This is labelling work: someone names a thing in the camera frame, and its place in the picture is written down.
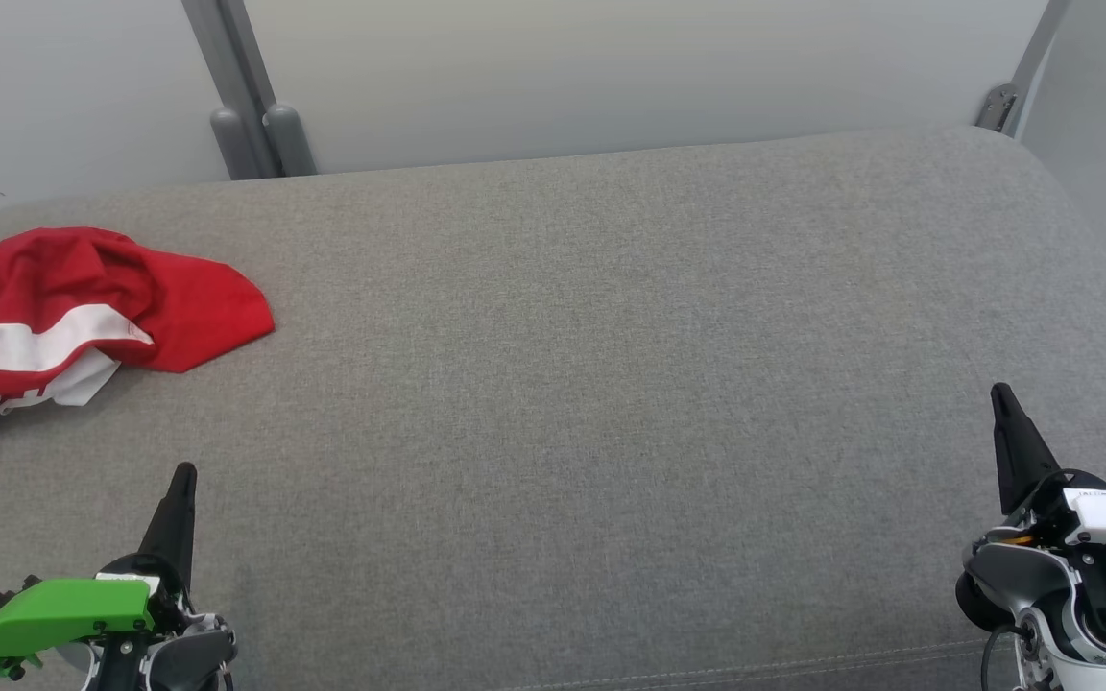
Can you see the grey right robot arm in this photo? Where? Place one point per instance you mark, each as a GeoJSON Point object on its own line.
{"type": "Point", "coordinates": [1014, 571]}

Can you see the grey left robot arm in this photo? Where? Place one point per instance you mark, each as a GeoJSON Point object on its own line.
{"type": "Point", "coordinates": [188, 657]}

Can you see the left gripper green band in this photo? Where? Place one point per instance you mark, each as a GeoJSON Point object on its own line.
{"type": "Point", "coordinates": [63, 609]}

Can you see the grey frame post with round feet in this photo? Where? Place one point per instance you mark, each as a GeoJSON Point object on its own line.
{"type": "Point", "coordinates": [227, 58]}

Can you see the red shorts with white stripe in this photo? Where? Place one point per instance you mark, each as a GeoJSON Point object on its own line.
{"type": "Point", "coordinates": [179, 307]}

